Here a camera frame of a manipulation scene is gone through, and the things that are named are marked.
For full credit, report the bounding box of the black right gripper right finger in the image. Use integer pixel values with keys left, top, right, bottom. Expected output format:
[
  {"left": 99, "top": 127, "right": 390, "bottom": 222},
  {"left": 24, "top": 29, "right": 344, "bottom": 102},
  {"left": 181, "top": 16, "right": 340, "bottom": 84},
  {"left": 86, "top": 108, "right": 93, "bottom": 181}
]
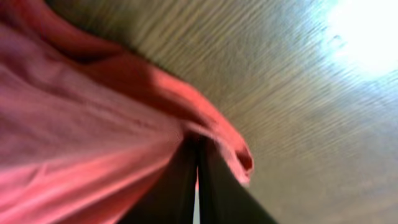
[{"left": 198, "top": 138, "right": 277, "bottom": 224}]

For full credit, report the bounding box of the orange soccer t-shirt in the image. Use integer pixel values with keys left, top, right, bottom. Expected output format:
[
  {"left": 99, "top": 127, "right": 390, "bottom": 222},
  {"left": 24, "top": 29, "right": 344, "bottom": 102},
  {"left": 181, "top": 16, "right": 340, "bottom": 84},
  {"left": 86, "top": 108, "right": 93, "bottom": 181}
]
[{"left": 1, "top": 1, "right": 253, "bottom": 223}]

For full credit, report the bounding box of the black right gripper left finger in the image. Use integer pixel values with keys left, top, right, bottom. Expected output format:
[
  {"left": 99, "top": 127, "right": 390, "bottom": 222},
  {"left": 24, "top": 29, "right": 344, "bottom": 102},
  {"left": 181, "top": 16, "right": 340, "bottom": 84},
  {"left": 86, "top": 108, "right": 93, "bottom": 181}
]
[{"left": 118, "top": 137, "right": 198, "bottom": 224}]

